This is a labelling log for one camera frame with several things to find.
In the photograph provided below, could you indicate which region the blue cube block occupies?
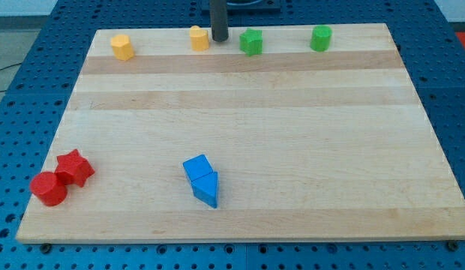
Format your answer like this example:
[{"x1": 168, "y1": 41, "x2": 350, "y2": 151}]
[{"x1": 182, "y1": 154, "x2": 213, "y2": 183}]

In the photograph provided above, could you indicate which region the blue triangle block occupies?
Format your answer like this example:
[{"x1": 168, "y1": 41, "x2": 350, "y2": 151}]
[{"x1": 191, "y1": 172, "x2": 219, "y2": 209}]

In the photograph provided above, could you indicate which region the wooden board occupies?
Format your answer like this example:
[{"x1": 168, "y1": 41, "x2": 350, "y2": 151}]
[{"x1": 16, "y1": 23, "x2": 465, "y2": 244}]

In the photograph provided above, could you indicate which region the green star block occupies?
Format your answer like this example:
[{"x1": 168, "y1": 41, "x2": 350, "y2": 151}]
[{"x1": 239, "y1": 28, "x2": 263, "y2": 56}]

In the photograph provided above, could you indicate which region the yellow heart block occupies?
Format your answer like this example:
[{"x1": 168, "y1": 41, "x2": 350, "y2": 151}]
[{"x1": 189, "y1": 25, "x2": 209, "y2": 51}]

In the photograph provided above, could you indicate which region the green cylinder block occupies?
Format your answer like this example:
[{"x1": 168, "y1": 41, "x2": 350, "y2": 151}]
[{"x1": 310, "y1": 25, "x2": 332, "y2": 52}]

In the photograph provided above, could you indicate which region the yellow hexagon block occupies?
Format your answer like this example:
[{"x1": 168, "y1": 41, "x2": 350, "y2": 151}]
[{"x1": 110, "y1": 34, "x2": 135, "y2": 61}]

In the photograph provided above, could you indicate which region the red star block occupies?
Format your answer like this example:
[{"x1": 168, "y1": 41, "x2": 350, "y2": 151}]
[{"x1": 55, "y1": 149, "x2": 95, "y2": 188}]

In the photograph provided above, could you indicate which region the red cylinder block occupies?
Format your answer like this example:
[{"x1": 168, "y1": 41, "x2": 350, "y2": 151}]
[{"x1": 29, "y1": 172, "x2": 68, "y2": 207}]

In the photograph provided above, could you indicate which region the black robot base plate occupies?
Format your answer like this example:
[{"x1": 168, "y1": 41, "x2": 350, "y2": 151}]
[{"x1": 200, "y1": 0, "x2": 283, "y2": 14}]

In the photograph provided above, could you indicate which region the black cable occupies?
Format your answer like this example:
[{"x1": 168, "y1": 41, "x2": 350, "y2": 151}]
[{"x1": 0, "y1": 61, "x2": 23, "y2": 95}]

